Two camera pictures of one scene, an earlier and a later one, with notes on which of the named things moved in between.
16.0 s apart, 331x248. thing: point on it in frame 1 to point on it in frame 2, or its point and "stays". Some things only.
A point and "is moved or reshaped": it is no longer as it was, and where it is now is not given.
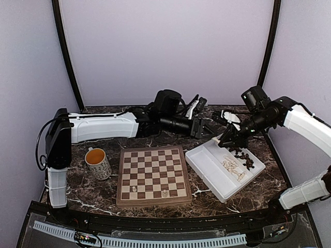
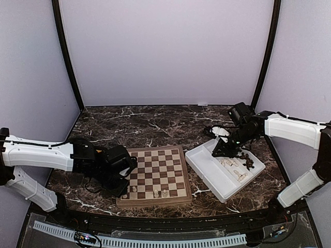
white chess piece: [164, 194] stays
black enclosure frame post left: [58, 21] stays
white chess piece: [215, 139] is moved or reshaped
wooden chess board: [152, 176] stays
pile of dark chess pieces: [249, 163] stays
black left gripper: [198, 126] to [120, 190]
